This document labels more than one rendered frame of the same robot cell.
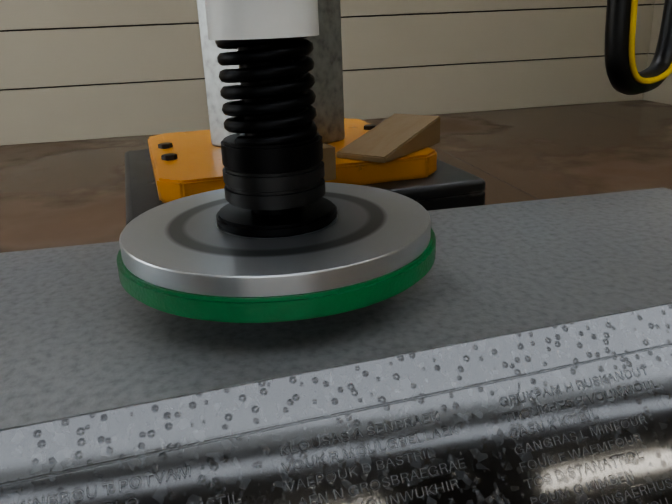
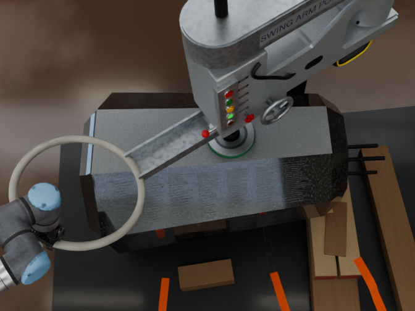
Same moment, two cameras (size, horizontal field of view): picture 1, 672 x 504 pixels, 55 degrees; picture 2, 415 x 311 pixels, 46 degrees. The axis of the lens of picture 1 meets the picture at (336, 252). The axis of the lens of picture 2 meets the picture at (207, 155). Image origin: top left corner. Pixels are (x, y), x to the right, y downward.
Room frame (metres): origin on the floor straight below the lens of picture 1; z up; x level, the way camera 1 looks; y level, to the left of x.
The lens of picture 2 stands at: (-0.51, -0.22, 2.86)
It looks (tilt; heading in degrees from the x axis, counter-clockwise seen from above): 66 degrees down; 22
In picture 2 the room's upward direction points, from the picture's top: 11 degrees counter-clockwise
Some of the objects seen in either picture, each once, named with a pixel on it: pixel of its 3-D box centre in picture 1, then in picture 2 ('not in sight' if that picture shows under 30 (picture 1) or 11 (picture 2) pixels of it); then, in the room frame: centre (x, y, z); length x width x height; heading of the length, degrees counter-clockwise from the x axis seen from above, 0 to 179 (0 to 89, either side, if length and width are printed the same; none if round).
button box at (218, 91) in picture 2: not in sight; (227, 105); (0.30, 0.01, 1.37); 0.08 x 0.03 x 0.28; 135
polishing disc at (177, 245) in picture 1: (277, 226); (230, 134); (0.43, 0.04, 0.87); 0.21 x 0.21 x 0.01
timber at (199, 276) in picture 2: not in sight; (206, 275); (-0.07, 0.10, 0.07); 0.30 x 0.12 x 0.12; 111
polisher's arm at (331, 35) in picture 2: not in sight; (315, 34); (0.70, -0.25, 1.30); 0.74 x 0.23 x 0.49; 135
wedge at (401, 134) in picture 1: (390, 136); not in sight; (1.16, -0.11, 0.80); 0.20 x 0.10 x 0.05; 144
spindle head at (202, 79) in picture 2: not in sight; (244, 70); (0.49, -0.02, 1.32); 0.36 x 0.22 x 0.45; 135
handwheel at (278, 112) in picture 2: not in sight; (271, 104); (0.43, -0.13, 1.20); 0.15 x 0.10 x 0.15; 135
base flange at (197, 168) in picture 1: (279, 150); not in sight; (1.28, 0.11, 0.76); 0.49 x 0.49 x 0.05; 17
